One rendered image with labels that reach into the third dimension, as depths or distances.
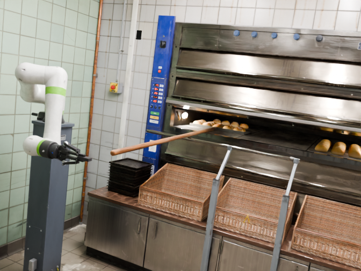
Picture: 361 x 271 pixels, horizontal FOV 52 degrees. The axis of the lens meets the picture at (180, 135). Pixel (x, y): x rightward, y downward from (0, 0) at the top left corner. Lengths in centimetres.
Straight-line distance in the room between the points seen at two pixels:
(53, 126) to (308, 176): 191
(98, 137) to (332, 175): 220
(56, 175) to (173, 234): 97
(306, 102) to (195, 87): 94
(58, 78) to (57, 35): 121
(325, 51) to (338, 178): 95
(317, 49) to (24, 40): 224
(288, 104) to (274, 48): 46
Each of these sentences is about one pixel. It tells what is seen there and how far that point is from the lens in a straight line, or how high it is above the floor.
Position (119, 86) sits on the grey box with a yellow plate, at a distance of 357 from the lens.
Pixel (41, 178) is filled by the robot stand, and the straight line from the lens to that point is 274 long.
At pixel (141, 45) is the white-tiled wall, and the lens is 354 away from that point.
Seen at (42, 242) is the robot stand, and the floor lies 36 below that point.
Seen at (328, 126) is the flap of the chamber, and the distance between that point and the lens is 285.
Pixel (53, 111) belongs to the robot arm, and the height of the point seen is 133.
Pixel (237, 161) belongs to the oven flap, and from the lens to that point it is 314.
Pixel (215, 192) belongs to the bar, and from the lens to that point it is 261.
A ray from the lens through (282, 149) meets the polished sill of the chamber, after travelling 305.
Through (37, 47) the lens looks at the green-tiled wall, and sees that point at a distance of 328.
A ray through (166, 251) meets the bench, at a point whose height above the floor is 30.
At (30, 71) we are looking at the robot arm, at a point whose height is 154.
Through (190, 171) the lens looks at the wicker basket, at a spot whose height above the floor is 83.
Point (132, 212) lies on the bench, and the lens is 304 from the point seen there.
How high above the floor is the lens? 158
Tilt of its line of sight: 8 degrees down
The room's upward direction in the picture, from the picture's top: 7 degrees clockwise
